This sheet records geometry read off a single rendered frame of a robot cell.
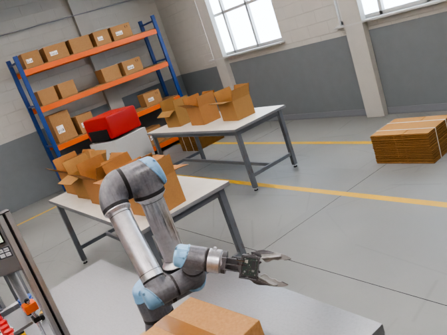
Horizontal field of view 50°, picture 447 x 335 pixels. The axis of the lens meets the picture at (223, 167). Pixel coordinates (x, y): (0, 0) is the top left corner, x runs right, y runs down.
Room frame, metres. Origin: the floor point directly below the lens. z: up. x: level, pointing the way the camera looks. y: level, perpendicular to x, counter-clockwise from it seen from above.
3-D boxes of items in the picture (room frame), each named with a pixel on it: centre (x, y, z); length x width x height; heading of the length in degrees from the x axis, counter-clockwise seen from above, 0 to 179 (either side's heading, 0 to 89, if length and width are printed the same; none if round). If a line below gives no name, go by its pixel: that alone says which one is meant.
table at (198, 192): (4.15, 0.91, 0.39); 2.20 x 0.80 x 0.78; 32
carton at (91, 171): (4.06, 1.00, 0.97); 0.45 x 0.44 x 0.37; 125
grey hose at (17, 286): (1.69, 0.88, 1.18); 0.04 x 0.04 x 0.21
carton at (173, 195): (3.39, 0.54, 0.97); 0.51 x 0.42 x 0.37; 127
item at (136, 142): (7.33, 1.39, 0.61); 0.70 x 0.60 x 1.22; 43
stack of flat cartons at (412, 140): (4.70, -1.96, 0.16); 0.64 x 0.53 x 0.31; 36
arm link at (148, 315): (1.59, 0.40, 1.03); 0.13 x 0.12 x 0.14; 112
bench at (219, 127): (6.31, -0.01, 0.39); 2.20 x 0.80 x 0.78; 32
